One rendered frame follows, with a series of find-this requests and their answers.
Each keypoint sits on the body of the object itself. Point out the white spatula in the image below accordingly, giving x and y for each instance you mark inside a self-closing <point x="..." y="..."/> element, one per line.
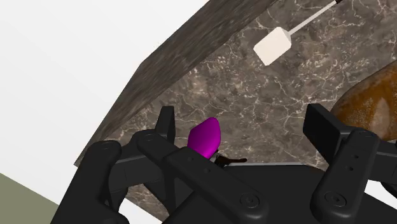
<point x="273" y="46"/>

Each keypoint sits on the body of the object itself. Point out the magenta spray bottle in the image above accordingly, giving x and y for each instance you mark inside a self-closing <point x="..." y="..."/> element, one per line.
<point x="204" y="136"/>

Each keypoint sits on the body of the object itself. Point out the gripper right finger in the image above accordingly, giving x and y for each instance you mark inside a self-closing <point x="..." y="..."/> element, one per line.
<point x="344" y="173"/>

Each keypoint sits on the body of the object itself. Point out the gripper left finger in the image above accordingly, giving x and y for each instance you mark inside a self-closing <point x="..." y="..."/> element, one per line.
<point x="198" y="173"/>

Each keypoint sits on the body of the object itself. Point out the brown bread loaf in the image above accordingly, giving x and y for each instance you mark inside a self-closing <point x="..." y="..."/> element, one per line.
<point x="369" y="105"/>

